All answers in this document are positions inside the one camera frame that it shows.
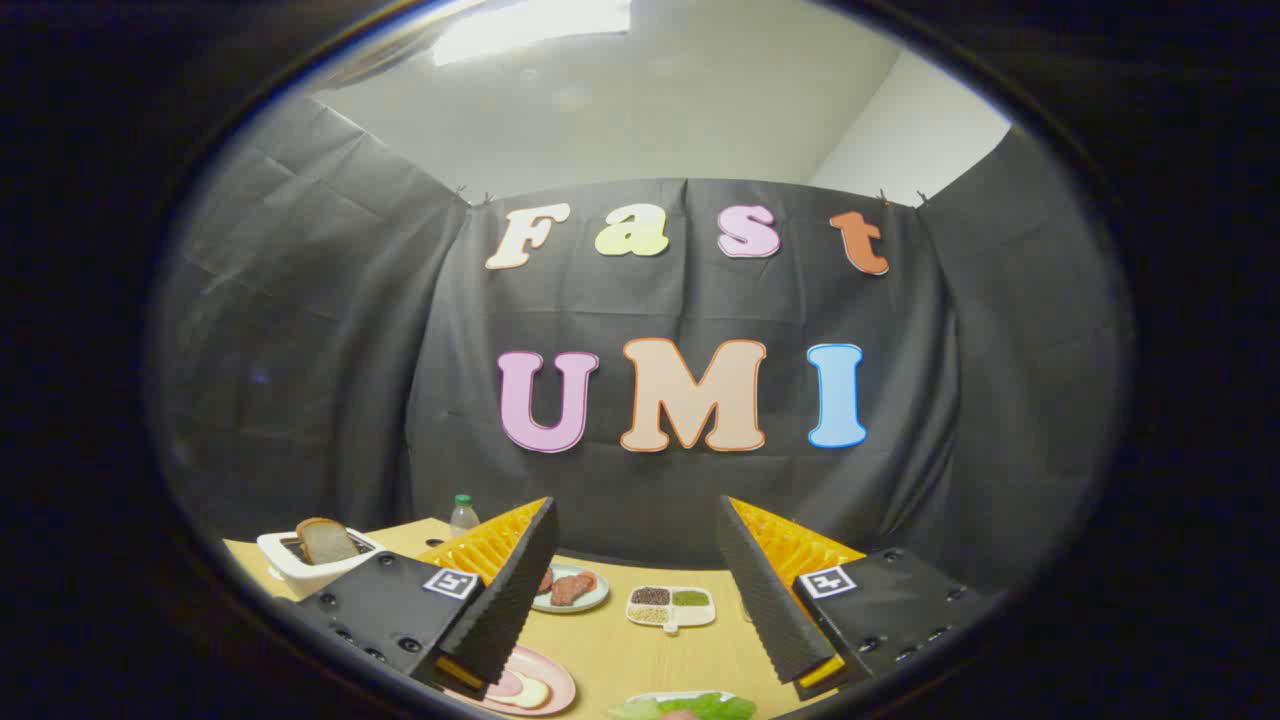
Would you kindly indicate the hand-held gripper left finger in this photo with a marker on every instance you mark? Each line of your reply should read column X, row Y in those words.
column 510, row 600

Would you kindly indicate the pink plate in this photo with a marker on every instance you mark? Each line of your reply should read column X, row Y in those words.
column 558, row 680

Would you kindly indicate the bread slice under ham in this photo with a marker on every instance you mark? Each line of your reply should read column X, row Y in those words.
column 535, row 693

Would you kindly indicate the black backdrop cloth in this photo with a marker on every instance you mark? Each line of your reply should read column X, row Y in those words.
column 700, row 290

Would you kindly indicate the white divided grain dish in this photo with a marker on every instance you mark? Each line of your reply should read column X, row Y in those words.
column 672, row 605

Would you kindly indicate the plain bread slice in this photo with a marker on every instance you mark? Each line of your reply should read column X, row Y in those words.
column 325, row 542

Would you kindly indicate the pink ham slice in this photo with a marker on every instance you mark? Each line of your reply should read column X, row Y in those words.
column 505, row 684

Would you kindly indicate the white plate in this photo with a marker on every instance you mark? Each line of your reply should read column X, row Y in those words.
column 660, row 695

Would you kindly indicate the white toaster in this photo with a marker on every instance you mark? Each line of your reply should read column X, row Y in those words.
column 290, row 572

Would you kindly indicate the clear plastic water bottle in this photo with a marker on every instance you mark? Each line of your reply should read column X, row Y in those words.
column 463, row 518

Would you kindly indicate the green lettuce leaf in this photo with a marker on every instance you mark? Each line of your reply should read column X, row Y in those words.
column 715, row 708

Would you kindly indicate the pale green plate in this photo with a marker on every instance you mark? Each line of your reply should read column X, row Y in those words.
column 598, row 598

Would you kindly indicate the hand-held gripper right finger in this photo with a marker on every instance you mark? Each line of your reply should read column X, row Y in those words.
column 765, row 600

